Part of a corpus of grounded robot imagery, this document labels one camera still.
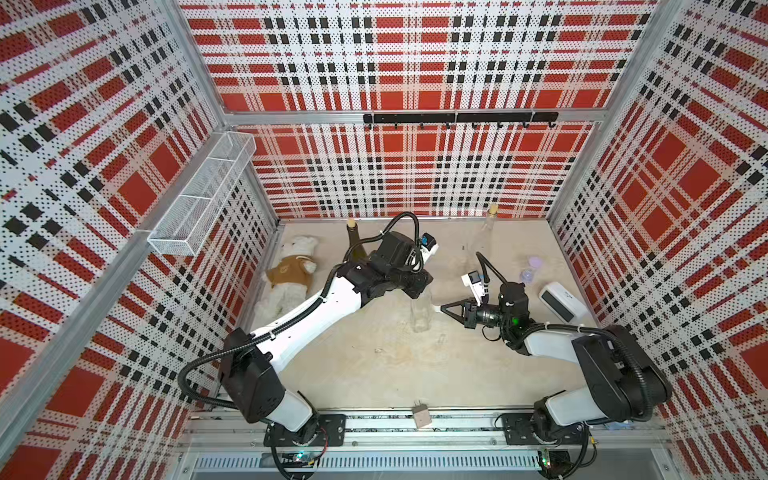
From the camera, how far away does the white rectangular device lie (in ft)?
2.96

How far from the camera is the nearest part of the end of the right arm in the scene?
69 centimetres

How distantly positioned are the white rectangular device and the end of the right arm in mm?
266
